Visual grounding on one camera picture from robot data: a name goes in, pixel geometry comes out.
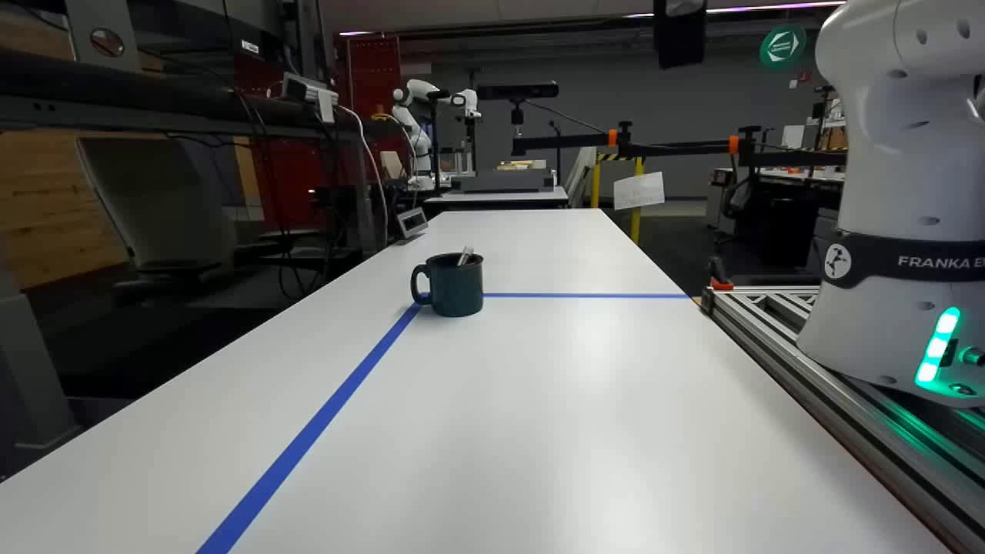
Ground hanging black monitor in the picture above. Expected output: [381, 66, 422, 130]
[649, 0, 711, 74]

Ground round green sign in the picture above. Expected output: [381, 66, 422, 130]
[757, 24, 811, 74]

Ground red cabinet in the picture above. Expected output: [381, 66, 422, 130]
[337, 29, 405, 134]

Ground white background table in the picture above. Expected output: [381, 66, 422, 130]
[422, 182, 572, 217]

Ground yellow post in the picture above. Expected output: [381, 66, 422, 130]
[628, 153, 649, 246]
[588, 151, 605, 212]

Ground dark teal speckled mug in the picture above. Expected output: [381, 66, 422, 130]
[408, 249, 486, 320]

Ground white paper sign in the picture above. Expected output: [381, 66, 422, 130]
[610, 170, 669, 217]

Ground long blue tape line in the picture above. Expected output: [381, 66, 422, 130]
[193, 301, 424, 554]

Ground aluminium rail base frame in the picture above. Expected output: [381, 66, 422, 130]
[698, 283, 985, 554]

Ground black boom bar orange clamps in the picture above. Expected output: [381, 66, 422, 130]
[510, 118, 850, 174]

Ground grey angular bin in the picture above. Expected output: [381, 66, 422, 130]
[73, 134, 240, 278]

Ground small grey box device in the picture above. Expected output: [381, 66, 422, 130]
[393, 204, 430, 244]

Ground wooden wall panel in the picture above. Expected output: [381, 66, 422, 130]
[0, 130, 132, 294]

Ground black bar-shaped camera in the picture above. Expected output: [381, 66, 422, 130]
[473, 80, 563, 104]

